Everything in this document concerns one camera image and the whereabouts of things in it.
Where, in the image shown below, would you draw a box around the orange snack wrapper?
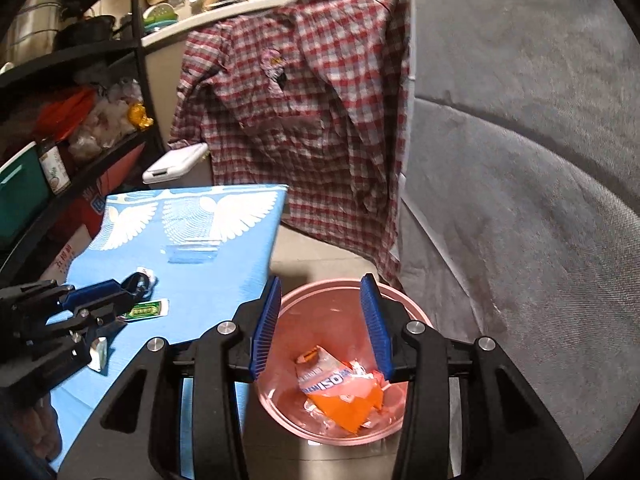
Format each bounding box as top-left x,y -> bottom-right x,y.
295,345 -> 391,435

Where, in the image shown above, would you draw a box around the white sack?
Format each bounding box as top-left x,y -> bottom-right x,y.
37,225 -> 93,283

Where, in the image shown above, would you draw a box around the spice jar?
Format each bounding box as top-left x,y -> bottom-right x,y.
36,137 -> 72,196

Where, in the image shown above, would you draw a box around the clear bag of garlic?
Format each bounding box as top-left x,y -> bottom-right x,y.
67,77 -> 146,161

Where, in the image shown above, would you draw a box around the red cardboard box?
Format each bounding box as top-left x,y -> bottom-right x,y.
62,145 -> 148,233

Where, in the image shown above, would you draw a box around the green bowls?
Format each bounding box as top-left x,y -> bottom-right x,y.
142,2 -> 178,31

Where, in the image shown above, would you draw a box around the white lidded bin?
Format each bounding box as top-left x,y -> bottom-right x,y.
142,142 -> 208,185

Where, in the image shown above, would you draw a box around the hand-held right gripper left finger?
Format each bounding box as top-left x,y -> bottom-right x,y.
57,276 -> 283,480

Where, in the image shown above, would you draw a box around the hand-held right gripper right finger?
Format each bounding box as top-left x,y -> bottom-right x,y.
360,273 -> 586,480

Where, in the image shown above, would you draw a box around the silver foil sachet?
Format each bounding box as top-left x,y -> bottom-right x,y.
89,336 -> 110,375

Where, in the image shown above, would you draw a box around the black shelf rack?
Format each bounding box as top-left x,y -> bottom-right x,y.
0,0 -> 168,286

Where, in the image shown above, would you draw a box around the red plaid shirt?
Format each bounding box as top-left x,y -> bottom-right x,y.
167,0 -> 412,288

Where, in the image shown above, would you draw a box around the steel pot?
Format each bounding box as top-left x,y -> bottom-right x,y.
7,0 -> 66,63

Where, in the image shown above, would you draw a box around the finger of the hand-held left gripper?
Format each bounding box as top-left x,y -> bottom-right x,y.
60,272 -> 151,311
74,293 -> 139,337

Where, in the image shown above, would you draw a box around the yellow crumpled bag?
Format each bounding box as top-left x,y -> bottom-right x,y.
127,102 -> 155,131

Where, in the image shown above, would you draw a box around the red bag on shelf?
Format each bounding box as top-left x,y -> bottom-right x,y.
32,87 -> 98,138

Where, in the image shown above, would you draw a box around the black pot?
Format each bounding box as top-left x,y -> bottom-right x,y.
52,14 -> 116,48

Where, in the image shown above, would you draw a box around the clear zip bag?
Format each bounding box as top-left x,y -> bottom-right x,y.
162,242 -> 221,265

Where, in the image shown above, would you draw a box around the blue printed tablecloth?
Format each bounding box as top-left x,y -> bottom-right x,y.
55,186 -> 290,480

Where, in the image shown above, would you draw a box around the green sachet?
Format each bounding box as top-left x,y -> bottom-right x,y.
120,297 -> 171,322

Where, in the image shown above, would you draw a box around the person's left hand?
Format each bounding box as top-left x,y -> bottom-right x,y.
15,400 -> 63,461

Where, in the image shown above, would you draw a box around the pink plastic bin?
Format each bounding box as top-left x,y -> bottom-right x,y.
255,280 -> 435,448

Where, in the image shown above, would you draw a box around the white kitchen counter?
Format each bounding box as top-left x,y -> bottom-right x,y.
140,0 -> 306,51

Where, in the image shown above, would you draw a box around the green storage box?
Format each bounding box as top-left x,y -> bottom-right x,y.
0,141 -> 51,248

